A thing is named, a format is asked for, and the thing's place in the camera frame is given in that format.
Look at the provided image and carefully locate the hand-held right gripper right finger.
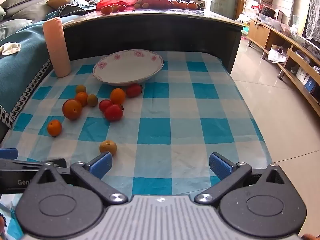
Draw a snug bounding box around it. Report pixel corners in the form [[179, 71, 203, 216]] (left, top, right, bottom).
[[194, 152, 290, 205]]

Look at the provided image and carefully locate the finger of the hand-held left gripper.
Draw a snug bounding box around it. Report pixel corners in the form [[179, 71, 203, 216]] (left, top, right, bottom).
[[0, 148, 18, 160], [0, 158, 67, 173]]

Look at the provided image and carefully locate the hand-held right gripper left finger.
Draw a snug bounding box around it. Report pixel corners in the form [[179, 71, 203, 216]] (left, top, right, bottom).
[[24, 152, 128, 205]]

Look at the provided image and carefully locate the yellow-orange mandarin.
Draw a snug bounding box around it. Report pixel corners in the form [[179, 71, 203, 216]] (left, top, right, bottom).
[[99, 140, 117, 156]]

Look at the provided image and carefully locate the small mandarin orange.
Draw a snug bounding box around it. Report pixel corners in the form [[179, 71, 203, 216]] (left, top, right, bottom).
[[74, 92, 89, 107], [110, 88, 126, 105], [47, 120, 62, 137]]

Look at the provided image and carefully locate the small red tomato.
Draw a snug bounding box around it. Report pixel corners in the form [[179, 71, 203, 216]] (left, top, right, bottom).
[[125, 83, 143, 98], [104, 104, 124, 122], [99, 99, 113, 113]]

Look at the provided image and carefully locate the large red apple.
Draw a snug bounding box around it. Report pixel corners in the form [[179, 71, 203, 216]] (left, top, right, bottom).
[[62, 99, 83, 120]]

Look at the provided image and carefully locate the white floral plate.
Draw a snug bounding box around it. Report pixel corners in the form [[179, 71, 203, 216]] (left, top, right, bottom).
[[92, 49, 165, 86]]

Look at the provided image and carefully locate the houndstooth patterned cloth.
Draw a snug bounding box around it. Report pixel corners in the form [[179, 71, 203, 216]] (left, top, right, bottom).
[[0, 58, 53, 130]]

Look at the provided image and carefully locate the teal sofa blanket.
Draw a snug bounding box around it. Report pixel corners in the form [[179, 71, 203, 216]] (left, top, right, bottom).
[[0, 10, 60, 124]]

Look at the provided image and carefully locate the blue checkered tablecloth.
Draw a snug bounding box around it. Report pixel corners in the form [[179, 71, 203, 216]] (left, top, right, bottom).
[[0, 51, 273, 240]]

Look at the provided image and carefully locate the white crumpled cloth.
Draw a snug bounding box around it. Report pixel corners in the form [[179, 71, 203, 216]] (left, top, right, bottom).
[[0, 42, 22, 56]]

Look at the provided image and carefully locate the pink ribbed cylinder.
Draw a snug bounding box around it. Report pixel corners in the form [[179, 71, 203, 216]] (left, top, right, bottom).
[[42, 17, 71, 78]]

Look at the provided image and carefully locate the blue box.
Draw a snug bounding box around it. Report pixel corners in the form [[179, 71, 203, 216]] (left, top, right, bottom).
[[297, 67, 316, 92]]

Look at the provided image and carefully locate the white paper bag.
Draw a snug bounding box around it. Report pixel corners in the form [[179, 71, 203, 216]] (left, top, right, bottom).
[[268, 44, 288, 63]]

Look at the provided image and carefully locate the wooden low cabinet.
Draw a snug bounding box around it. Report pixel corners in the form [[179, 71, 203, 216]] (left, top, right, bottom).
[[246, 17, 320, 117]]

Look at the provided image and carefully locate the dark glossy table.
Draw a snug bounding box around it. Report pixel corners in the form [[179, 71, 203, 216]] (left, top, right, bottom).
[[61, 5, 245, 73]]

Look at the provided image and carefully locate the grey sofa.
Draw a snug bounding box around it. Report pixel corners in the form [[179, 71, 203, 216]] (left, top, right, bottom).
[[0, 0, 63, 40]]

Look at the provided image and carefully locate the row of distant oranges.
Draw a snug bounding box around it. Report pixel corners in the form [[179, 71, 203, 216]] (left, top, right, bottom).
[[101, 0, 204, 15]]

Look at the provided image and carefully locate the dark patterned pillow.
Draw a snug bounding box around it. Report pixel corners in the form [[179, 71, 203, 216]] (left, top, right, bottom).
[[57, 1, 97, 18]]

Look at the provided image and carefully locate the dark basket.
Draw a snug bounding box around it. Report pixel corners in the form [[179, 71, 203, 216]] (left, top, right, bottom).
[[261, 6, 275, 18]]

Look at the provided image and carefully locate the brown pillow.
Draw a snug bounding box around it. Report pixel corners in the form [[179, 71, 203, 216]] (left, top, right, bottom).
[[46, 0, 92, 9]]

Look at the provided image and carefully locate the white lace cloth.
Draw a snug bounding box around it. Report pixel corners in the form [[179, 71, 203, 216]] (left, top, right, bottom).
[[305, 0, 320, 42]]

